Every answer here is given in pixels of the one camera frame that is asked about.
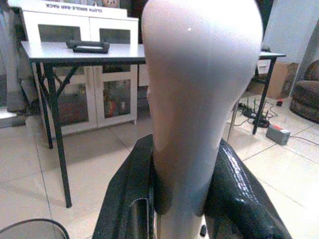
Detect grey hanging fabric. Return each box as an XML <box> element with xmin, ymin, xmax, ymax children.
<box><xmin>0</xmin><ymin>0</ymin><xmax>28</xmax><ymax>125</ymax></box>

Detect broom with white handle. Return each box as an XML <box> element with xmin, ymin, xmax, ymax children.
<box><xmin>141</xmin><ymin>0</ymin><xmax>264</xmax><ymax>239</ymax></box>

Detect white cabinet with glass doors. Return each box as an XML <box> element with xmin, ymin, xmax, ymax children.
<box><xmin>22</xmin><ymin>11</ymin><xmax>139</xmax><ymax>136</ymax></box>

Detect black power strip with cables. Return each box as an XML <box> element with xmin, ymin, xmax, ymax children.
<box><xmin>238</xmin><ymin>97</ymin><xmax>275</xmax><ymax>128</ymax></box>

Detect brown cardboard box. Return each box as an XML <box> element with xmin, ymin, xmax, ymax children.
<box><xmin>249</xmin><ymin>61</ymin><xmax>300</xmax><ymax>99</ymax></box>

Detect grey power box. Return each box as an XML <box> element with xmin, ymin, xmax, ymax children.
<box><xmin>266</xmin><ymin>124</ymin><xmax>291</xmax><ymax>146</ymax></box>

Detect white printed carton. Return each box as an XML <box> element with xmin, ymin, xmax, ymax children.
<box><xmin>21</xmin><ymin>0</ymin><xmax>128</xmax><ymax>18</ymax></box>

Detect black flat device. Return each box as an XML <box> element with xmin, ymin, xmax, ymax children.
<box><xmin>66</xmin><ymin>39</ymin><xmax>110</xmax><ymax>53</ymax></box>

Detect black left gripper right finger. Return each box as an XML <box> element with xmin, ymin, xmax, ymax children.
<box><xmin>203</xmin><ymin>138</ymin><xmax>293</xmax><ymax>239</ymax></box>

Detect white folding table black legs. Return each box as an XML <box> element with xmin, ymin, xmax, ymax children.
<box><xmin>21</xmin><ymin>41</ymin><xmax>287</xmax><ymax>209</ymax></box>

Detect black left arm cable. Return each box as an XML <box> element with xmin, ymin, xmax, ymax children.
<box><xmin>0</xmin><ymin>218</ymin><xmax>71</xmax><ymax>239</ymax></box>

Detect small white box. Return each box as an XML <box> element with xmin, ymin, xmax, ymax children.
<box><xmin>256</xmin><ymin>58</ymin><xmax>271</xmax><ymax>75</ymax></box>

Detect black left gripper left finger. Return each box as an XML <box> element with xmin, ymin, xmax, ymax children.
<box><xmin>92</xmin><ymin>133</ymin><xmax>157</xmax><ymax>239</ymax></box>

